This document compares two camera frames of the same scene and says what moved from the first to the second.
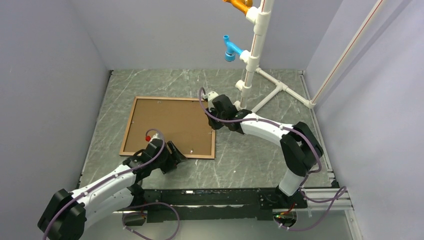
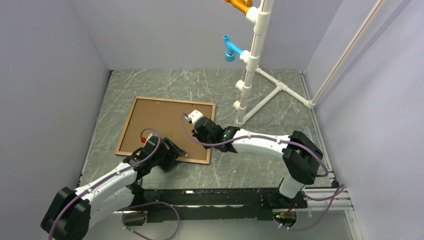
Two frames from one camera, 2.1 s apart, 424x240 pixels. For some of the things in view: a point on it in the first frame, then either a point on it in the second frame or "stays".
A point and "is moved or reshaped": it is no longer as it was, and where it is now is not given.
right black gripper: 215,125 -> 197,134
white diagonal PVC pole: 339,68 stays
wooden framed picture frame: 184,122 is moved or reshaped
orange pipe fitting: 242,5 stays
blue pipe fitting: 231,48 stays
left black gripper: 174,158 stays
